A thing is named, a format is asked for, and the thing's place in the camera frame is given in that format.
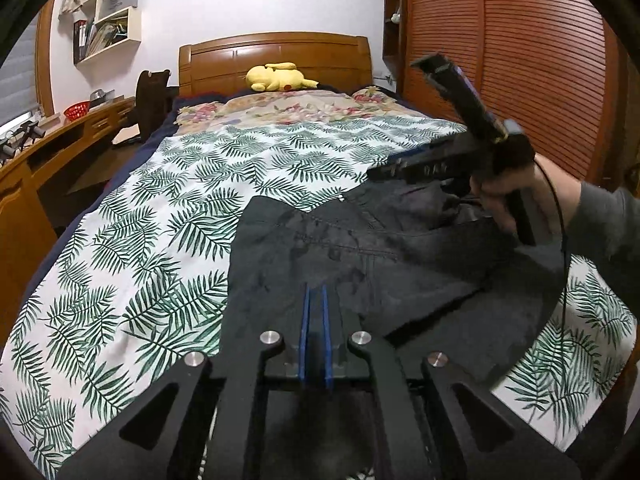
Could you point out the person's right hand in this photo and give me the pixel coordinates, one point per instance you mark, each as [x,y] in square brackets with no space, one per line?
[495,200]

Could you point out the white wall shelf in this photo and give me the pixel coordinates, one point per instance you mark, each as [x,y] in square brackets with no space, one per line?
[131,15]

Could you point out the black jacket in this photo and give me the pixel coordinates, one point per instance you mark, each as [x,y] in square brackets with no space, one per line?
[375,260]

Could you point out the wooden bed with leaf-print sheet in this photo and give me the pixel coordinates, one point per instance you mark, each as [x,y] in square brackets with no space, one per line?
[150,240]

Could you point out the wooden desk cabinet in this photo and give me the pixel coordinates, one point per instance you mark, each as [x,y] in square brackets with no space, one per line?
[15,200]

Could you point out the metal bowl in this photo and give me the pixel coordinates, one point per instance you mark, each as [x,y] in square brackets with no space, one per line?
[100,95]

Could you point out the black tool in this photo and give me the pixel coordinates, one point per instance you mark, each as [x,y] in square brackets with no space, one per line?
[32,130]
[11,147]

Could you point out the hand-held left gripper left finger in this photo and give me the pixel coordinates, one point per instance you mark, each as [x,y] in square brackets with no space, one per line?
[304,345]

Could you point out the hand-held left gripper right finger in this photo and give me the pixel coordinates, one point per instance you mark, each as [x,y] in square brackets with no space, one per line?
[326,345]

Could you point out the louvered wooden wardrobe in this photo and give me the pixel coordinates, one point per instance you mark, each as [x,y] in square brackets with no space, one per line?
[525,35]

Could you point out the small white figurine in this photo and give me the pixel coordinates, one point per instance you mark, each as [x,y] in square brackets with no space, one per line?
[395,16]

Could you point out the person's right forearm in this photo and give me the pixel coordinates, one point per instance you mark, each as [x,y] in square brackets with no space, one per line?
[600,220]

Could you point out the brown chair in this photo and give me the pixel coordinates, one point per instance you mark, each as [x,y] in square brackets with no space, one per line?
[150,100]

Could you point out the yellow plush toy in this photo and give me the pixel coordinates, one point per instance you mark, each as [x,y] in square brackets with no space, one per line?
[270,79]

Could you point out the wooden window frame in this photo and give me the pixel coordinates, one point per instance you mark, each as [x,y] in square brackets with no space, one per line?
[45,60]

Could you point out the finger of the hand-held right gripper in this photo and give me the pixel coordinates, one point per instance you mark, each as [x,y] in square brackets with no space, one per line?
[415,171]
[425,152]

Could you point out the red basket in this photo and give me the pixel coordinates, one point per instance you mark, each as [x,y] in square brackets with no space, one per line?
[76,111]

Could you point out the wooden headboard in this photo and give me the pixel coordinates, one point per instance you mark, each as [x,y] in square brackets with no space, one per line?
[225,60]

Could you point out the floral blanket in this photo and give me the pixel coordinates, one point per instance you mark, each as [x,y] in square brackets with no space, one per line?
[280,110]

